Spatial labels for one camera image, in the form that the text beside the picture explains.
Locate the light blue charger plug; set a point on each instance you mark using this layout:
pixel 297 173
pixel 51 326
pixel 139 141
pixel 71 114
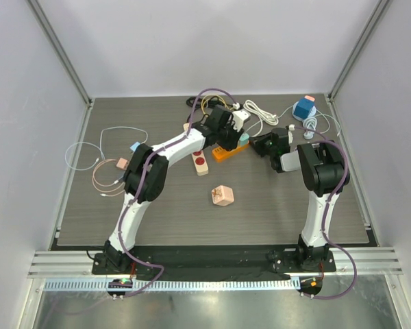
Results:
pixel 134 147

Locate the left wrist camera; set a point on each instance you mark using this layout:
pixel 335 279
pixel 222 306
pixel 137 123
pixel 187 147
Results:
pixel 239 116

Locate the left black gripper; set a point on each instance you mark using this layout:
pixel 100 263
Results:
pixel 235 136

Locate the aluminium frame post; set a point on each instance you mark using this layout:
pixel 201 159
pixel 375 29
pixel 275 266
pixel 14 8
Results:
pixel 58 49
pixel 369 27

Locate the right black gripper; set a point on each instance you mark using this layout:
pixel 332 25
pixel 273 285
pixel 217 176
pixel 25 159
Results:
pixel 266 146

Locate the white slotted cable duct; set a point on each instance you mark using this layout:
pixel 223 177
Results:
pixel 126 286

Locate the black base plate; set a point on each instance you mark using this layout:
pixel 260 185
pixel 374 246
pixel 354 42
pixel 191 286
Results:
pixel 219 263

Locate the beige red power strip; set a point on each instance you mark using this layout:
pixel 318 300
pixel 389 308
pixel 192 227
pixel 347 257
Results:
pixel 200 163

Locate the left aluminium frame post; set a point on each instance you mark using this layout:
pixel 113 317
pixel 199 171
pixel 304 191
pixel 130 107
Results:
pixel 58 49

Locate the teal charger plug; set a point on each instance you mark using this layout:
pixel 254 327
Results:
pixel 244 139

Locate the pink charger plug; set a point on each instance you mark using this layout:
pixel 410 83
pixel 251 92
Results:
pixel 122 163

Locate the right aluminium frame post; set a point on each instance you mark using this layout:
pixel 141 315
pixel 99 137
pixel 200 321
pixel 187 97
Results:
pixel 369 27

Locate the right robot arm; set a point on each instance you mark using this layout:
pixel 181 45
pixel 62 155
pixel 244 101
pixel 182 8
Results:
pixel 325 172

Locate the blue cube socket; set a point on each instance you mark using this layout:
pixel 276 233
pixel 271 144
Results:
pixel 303 109

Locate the pink cube socket adapter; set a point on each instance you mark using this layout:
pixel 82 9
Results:
pixel 222 195

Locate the aluminium frame rail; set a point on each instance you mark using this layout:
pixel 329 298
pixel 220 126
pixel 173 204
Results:
pixel 77 264

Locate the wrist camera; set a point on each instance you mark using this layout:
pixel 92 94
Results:
pixel 290 129
pixel 239 116

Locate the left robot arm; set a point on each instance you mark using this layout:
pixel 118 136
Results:
pixel 146 174

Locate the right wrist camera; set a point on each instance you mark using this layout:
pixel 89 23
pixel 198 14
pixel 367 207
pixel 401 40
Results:
pixel 290 129

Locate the orange power strip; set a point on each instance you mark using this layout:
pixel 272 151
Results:
pixel 220 154

